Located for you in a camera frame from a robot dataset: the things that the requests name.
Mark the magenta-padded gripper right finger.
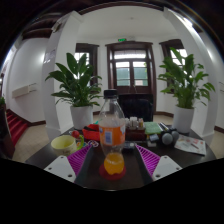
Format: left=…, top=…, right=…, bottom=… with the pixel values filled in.
left=134, top=143, right=183, bottom=183

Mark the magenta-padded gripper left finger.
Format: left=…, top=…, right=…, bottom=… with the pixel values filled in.
left=43, top=143, right=94, bottom=184

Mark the orange drink plastic bottle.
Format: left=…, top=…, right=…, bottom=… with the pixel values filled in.
left=98, top=89, right=127, bottom=176

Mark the grey round ball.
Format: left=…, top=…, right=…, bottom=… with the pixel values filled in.
left=161, top=132, right=175, bottom=146

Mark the white printed leaflet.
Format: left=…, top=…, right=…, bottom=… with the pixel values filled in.
left=173, top=134, right=208, bottom=157

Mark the purple rimmed round badge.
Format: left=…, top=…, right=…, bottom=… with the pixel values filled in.
left=88, top=139, right=100, bottom=149

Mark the flat round red coaster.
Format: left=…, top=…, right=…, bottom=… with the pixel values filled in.
left=98, top=162, right=128, bottom=182

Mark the green book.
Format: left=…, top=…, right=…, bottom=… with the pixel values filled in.
left=143, top=121, right=164, bottom=136

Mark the dark brown box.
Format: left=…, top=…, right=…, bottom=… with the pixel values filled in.
left=124, top=128, right=147, bottom=142

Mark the leafy plant in white pot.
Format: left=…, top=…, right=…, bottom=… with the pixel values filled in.
left=44, top=52, right=104, bottom=131
left=157, top=47, right=216, bottom=135

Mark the red carpeted staircase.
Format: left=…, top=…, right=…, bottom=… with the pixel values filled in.
left=5, top=109, right=30, bottom=147

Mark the black armchair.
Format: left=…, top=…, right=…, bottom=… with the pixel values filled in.
left=118, top=93, right=155, bottom=123

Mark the dark wooden double door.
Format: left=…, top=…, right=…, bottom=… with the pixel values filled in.
left=105, top=41, right=158, bottom=113

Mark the dark framed window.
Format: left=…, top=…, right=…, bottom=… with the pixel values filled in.
left=159, top=38, right=188, bottom=68
left=74, top=42, right=100, bottom=85

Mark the white notice on column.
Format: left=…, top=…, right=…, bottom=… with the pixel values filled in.
left=43, top=49, right=57, bottom=65

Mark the cream cup with green handle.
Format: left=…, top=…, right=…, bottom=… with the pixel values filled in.
left=50, top=130, right=86, bottom=157

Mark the white wall unit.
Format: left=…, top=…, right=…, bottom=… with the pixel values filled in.
left=12, top=83, right=38, bottom=99

